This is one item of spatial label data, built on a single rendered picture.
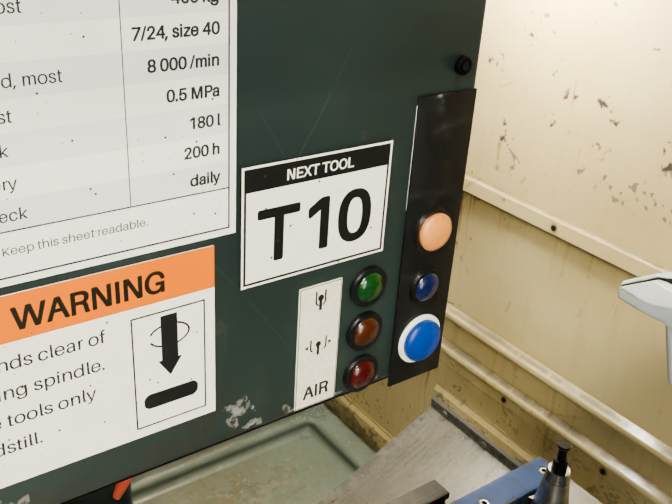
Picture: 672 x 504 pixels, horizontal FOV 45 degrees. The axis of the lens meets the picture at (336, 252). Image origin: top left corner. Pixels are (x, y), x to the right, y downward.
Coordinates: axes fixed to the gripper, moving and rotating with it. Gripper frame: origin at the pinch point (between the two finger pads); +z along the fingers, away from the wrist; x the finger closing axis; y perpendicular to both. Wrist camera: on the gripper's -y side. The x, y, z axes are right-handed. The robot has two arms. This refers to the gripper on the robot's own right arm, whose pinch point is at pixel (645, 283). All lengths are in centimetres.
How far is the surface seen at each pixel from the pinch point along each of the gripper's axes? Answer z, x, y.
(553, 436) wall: 7, 79, 72
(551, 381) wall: 10, 79, 60
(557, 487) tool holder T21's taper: 3, 31, 42
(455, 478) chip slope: 23, 79, 88
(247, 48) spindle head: 19.7, -11.2, -12.4
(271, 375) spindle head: 18.8, -9.5, 7.0
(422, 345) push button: 12.4, -0.4, 8.0
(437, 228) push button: 12.4, -0.2, -0.5
